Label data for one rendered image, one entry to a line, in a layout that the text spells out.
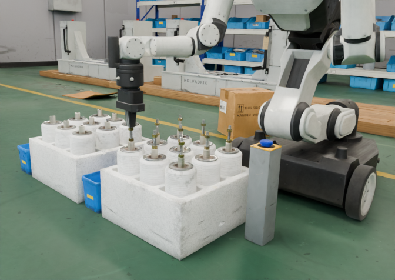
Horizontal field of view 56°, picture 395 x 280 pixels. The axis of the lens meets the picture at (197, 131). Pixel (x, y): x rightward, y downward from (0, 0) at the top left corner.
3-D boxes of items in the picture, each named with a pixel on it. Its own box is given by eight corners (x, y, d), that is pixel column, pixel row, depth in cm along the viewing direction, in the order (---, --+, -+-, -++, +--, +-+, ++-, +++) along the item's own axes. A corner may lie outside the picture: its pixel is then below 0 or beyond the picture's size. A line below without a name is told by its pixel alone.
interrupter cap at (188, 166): (188, 162, 117) (188, 160, 117) (197, 170, 110) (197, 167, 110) (165, 164, 115) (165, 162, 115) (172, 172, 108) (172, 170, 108)
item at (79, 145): (88, 170, 158) (86, 129, 153) (101, 176, 151) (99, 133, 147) (67, 176, 151) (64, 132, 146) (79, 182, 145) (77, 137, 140)
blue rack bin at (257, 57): (258, 60, 680) (260, 48, 675) (278, 62, 657) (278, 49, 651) (244, 61, 642) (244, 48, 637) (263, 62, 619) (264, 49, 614)
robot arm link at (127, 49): (139, 71, 127) (139, 36, 124) (149, 75, 118) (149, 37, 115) (105, 72, 122) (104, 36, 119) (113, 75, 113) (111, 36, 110)
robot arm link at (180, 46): (156, 59, 128) (206, 57, 136) (166, 56, 119) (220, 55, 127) (153, 27, 127) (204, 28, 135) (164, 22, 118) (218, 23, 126)
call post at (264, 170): (255, 230, 127) (262, 142, 119) (274, 238, 122) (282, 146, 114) (243, 238, 121) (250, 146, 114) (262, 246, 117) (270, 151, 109)
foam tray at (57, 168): (106, 158, 196) (104, 125, 191) (155, 178, 170) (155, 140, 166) (32, 176, 168) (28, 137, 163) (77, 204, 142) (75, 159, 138)
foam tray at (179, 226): (178, 187, 161) (178, 147, 157) (254, 216, 136) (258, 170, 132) (101, 216, 133) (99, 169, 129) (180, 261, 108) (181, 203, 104)
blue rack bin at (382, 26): (367, 31, 555) (369, 16, 550) (395, 31, 530) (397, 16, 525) (355, 30, 519) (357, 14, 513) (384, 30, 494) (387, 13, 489)
